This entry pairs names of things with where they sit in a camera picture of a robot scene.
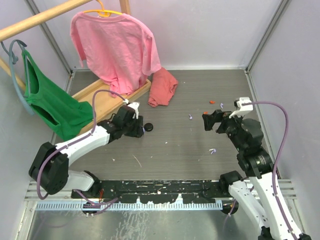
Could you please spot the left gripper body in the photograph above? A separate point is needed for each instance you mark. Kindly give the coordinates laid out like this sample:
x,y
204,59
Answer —
x,y
133,128

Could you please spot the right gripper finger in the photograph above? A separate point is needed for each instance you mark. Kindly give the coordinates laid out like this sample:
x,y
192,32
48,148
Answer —
x,y
218,115
208,121

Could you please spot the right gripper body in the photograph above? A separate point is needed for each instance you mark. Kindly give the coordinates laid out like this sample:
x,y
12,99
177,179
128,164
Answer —
x,y
229,125

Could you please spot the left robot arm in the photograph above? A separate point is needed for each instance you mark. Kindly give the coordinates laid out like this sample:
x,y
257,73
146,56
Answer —
x,y
50,167

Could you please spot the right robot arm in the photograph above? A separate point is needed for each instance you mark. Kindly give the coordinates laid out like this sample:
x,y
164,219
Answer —
x,y
269,213

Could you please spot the black earbud case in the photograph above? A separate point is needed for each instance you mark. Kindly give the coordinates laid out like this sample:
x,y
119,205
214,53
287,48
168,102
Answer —
x,y
148,127

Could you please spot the salmon folded shirt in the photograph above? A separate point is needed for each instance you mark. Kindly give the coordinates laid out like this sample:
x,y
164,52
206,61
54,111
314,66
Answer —
x,y
163,88

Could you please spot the green tank top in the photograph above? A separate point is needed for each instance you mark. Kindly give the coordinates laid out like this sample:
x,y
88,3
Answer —
x,y
63,114

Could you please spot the pink t-shirt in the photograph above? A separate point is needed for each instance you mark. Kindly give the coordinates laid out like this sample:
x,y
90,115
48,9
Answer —
x,y
120,50

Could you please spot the yellow hanger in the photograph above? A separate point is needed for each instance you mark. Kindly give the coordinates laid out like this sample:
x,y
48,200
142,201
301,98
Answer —
x,y
102,12

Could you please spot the wooden clothes rack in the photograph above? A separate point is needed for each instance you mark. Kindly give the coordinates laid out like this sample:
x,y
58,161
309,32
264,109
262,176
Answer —
x,y
39,19

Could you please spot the grey-blue hanger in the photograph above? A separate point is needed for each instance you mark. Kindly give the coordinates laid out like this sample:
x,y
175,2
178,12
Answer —
x,y
22,88

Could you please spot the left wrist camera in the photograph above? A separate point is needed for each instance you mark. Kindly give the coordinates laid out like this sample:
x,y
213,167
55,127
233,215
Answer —
x,y
134,105

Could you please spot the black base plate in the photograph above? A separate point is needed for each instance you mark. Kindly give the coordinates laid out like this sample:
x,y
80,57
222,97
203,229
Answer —
x,y
160,191

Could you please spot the white cable duct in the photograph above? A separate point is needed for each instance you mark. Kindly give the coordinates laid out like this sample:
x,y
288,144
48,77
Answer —
x,y
138,206

